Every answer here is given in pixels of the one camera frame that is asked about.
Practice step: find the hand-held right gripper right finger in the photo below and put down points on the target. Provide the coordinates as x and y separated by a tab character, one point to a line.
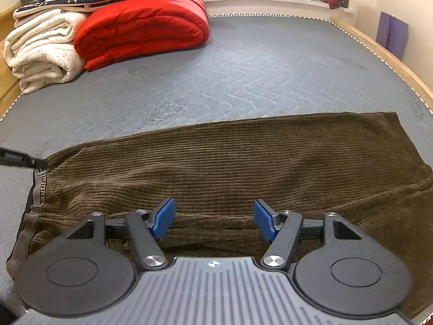
265	219

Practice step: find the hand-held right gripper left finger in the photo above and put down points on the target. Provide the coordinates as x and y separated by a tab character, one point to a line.
163	217

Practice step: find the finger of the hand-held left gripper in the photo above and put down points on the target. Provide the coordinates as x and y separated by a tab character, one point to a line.
18	159

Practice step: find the cream fleece blanket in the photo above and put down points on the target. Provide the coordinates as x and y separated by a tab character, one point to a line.
40	47

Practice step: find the grey quilted mattress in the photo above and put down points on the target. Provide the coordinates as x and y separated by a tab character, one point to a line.
253	74

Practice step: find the dark star-print blanket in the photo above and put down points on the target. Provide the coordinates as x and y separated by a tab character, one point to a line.
84	1

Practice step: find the red folded quilt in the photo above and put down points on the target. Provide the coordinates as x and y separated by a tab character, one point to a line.
142	27

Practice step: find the white window sill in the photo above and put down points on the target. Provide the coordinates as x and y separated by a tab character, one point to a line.
270	3

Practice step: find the purple rolled mat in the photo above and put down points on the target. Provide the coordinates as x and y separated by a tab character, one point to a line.
392	34

